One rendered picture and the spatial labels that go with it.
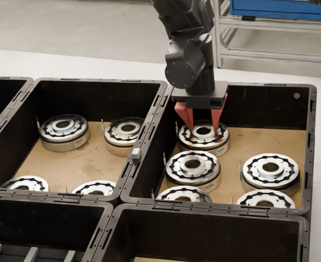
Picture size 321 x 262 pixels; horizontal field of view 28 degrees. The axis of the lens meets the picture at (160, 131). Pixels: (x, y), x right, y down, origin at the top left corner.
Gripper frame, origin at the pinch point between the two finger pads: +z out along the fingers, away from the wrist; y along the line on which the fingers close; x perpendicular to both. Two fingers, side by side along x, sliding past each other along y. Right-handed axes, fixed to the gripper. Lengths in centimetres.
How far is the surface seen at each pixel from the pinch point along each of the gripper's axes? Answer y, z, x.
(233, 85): 5.2, -5.8, 7.4
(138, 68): -32, 17, 56
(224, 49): -29, 72, 181
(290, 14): 3, 53, 179
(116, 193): -8.2, -5.9, -29.4
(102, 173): -18.1, 4.0, -11.9
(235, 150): 6.5, 4.2, -1.1
